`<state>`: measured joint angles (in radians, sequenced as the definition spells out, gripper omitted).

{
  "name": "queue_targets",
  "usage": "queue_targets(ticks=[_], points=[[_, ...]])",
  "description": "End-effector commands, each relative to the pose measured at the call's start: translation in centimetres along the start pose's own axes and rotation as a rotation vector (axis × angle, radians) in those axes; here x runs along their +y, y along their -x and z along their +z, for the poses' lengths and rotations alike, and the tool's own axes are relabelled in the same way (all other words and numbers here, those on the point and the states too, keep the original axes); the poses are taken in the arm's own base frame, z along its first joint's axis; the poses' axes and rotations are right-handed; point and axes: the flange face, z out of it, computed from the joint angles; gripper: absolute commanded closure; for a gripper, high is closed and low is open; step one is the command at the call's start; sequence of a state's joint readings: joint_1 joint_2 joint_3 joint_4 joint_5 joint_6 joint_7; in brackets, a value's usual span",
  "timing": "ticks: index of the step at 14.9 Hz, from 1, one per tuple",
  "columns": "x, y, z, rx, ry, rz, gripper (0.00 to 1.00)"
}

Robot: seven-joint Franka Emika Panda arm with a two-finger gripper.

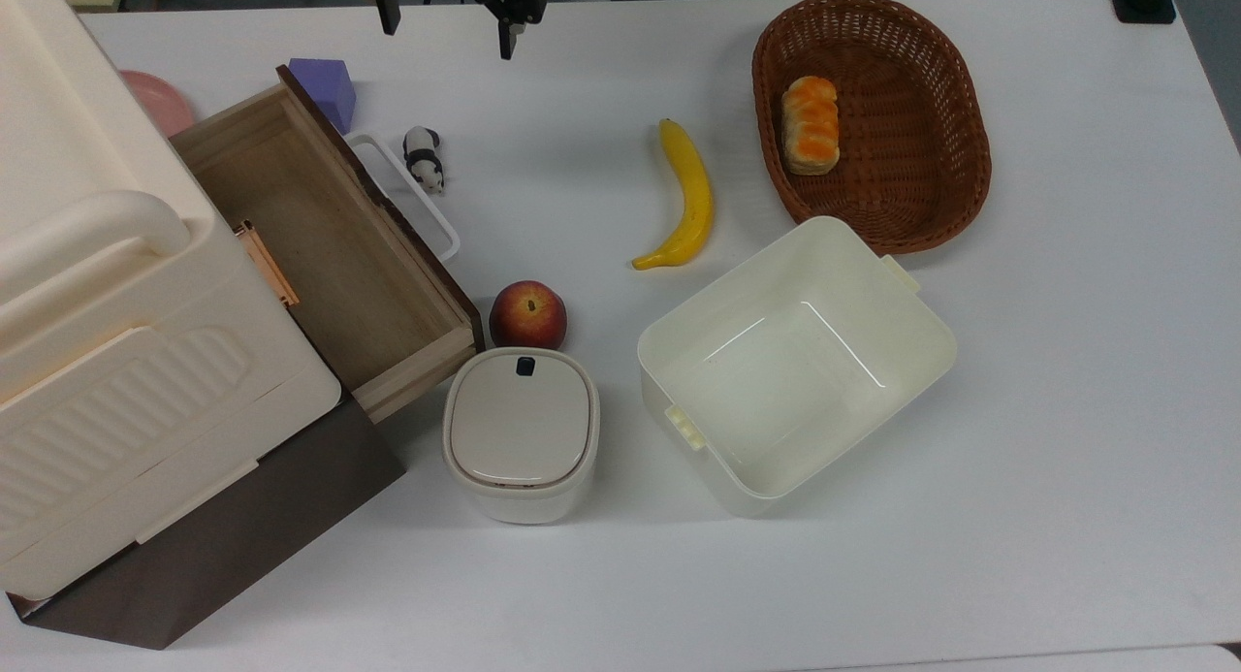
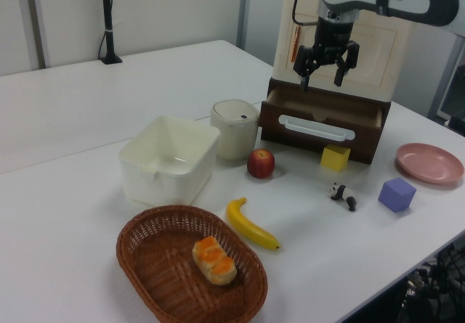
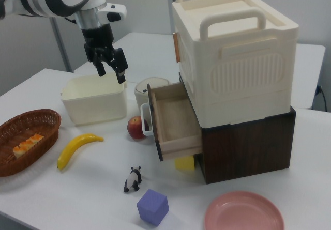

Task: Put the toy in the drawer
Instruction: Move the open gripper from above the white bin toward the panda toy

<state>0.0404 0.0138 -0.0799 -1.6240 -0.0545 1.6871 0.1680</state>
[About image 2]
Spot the black camera stand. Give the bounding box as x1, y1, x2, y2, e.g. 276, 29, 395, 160
98, 0, 124, 65

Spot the white square plastic bin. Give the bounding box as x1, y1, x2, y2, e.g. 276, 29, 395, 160
118, 115, 222, 208

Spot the red apple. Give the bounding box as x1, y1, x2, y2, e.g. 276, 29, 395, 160
247, 148, 276, 180

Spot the pink plate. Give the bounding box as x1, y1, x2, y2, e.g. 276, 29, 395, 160
395, 142, 465, 186

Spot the small cream lidded trash can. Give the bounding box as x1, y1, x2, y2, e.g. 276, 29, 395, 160
210, 99, 261, 161

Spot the brown oval wicker basket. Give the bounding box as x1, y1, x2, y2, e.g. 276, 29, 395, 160
116, 204, 269, 323

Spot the purple cube block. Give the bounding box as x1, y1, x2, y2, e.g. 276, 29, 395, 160
377, 176, 417, 213

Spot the copper latch strip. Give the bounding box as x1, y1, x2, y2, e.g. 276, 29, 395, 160
290, 24, 303, 63

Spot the black cable bundle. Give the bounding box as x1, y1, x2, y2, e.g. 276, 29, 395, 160
395, 241, 465, 323

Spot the cream plastic storage box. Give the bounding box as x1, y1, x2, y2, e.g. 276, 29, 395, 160
272, 0, 413, 102

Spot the yellow cube block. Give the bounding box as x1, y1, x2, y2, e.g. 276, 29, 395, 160
320, 143, 352, 173

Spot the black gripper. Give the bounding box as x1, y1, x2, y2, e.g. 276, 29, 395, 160
293, 16, 361, 93

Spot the orange glazed bread loaf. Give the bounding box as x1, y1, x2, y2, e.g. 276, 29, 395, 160
192, 236, 238, 287

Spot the brown wooden drawer white handle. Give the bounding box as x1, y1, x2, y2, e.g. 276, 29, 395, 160
259, 86, 392, 165

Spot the yellow banana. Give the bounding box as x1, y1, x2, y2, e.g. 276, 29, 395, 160
226, 197, 282, 252

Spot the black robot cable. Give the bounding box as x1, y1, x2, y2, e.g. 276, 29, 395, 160
291, 0, 321, 27

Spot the small panda toy figure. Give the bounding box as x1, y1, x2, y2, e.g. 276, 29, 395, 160
328, 182, 358, 213

